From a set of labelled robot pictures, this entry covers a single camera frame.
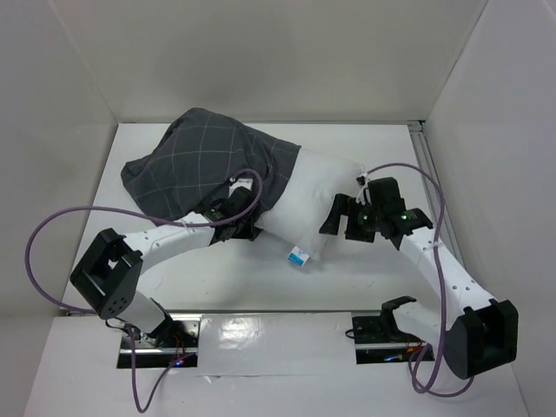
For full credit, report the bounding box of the white pillow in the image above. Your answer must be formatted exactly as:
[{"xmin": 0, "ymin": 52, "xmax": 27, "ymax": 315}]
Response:
[{"xmin": 256, "ymin": 149, "xmax": 363, "ymax": 266}]

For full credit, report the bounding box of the dark grey checked pillowcase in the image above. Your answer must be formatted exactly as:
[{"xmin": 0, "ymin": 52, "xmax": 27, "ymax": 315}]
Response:
[{"xmin": 121, "ymin": 108, "xmax": 301, "ymax": 221}]

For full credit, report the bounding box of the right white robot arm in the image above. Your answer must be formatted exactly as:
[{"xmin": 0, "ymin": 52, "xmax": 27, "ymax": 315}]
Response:
[{"xmin": 320, "ymin": 177, "xmax": 519, "ymax": 380}]

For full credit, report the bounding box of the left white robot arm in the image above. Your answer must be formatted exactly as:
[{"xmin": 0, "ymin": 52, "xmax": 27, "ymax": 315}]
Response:
[{"xmin": 70, "ymin": 187, "xmax": 260, "ymax": 347}]

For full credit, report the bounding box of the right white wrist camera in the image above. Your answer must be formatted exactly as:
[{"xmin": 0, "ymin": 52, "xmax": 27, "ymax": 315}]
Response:
[{"xmin": 355, "ymin": 173, "xmax": 371, "ymax": 205}]

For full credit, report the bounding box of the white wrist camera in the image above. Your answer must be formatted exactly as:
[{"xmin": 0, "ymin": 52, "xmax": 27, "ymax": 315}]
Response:
[
  {"xmin": 355, "ymin": 173, "xmax": 371, "ymax": 205},
  {"xmin": 228, "ymin": 177, "xmax": 254, "ymax": 196}
]

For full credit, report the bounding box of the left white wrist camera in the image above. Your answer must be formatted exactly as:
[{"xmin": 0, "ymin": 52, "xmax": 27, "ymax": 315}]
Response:
[{"xmin": 228, "ymin": 177, "xmax": 254, "ymax": 196}]

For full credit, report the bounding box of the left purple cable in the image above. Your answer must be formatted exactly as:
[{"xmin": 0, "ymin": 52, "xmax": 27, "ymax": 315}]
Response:
[{"xmin": 23, "ymin": 168, "xmax": 264, "ymax": 414}]

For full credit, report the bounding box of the purple cable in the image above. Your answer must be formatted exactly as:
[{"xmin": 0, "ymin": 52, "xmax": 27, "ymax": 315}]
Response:
[
  {"xmin": 356, "ymin": 162, "xmax": 476, "ymax": 398},
  {"xmin": 23, "ymin": 168, "xmax": 264, "ymax": 414}
]

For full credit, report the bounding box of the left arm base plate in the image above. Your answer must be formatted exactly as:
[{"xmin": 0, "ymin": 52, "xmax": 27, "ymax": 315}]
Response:
[{"xmin": 133, "ymin": 314, "xmax": 201, "ymax": 369}]

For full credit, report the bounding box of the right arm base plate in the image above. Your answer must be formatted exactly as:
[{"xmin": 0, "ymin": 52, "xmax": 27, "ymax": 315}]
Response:
[{"xmin": 344, "ymin": 296, "xmax": 426, "ymax": 365}]

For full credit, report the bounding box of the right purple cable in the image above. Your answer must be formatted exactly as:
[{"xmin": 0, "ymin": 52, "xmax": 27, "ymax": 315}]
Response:
[{"xmin": 356, "ymin": 162, "xmax": 476, "ymax": 398}]

